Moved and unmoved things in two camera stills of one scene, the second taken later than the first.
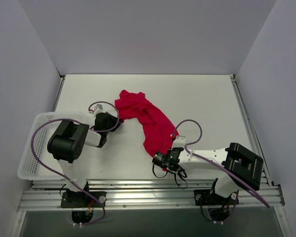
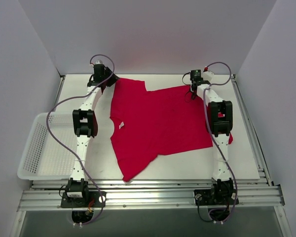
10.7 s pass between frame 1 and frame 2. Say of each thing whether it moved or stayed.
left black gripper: moved
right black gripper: moved
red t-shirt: moved
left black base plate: stayed
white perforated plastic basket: stayed
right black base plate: stayed
